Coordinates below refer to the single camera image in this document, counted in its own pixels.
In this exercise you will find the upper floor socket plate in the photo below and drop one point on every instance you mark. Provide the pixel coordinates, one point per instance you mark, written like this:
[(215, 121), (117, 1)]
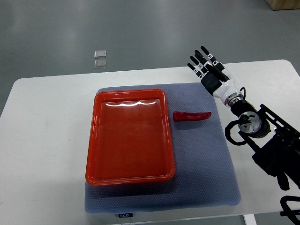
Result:
[(99, 54)]

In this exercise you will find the white table leg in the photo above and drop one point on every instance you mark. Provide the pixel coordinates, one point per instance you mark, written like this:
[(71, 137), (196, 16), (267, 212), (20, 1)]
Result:
[(249, 219)]

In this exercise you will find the cardboard box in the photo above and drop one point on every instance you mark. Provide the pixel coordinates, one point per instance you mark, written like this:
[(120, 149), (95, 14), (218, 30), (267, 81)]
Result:
[(283, 4)]

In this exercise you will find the red pepper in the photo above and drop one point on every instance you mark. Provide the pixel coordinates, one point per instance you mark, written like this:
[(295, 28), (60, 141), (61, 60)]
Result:
[(190, 116)]

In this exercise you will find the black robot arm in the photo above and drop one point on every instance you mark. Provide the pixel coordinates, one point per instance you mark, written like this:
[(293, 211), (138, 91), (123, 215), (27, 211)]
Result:
[(276, 144)]

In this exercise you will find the black label tag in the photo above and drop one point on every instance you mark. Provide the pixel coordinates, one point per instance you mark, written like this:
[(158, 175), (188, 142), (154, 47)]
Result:
[(125, 215)]

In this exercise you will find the red plastic tray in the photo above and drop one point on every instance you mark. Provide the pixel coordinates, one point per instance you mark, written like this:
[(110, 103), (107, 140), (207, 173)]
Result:
[(130, 138)]

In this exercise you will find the blue-grey textured mat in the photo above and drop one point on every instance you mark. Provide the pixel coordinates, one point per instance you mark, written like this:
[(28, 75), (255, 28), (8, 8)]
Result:
[(204, 172)]

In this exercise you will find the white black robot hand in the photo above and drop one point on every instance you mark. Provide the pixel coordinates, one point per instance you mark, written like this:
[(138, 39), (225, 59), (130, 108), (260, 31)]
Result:
[(216, 79)]

